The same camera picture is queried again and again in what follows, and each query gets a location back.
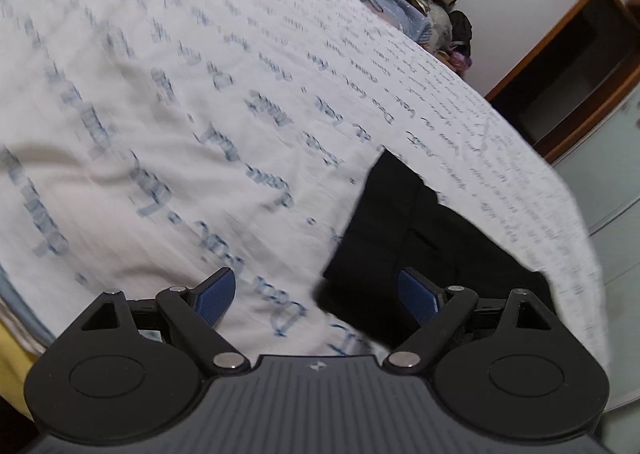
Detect pale green wardrobe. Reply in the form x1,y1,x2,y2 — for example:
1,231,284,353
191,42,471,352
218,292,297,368
550,84,640,410

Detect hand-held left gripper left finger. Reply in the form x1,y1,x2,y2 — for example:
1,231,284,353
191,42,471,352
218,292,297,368
80,266,252,377

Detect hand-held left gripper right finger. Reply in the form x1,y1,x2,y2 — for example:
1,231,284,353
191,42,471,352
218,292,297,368
382,266,558,377

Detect yellow cloth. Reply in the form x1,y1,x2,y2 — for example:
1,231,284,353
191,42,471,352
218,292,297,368
0,321,38,417

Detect white printed bed sheet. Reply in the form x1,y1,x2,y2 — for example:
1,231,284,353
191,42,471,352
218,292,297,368
0,0,610,371

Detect black pants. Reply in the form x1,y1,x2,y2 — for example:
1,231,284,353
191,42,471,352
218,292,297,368
312,146,557,351

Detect wooden door frame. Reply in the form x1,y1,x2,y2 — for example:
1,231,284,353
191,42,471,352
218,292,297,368
484,0,640,166

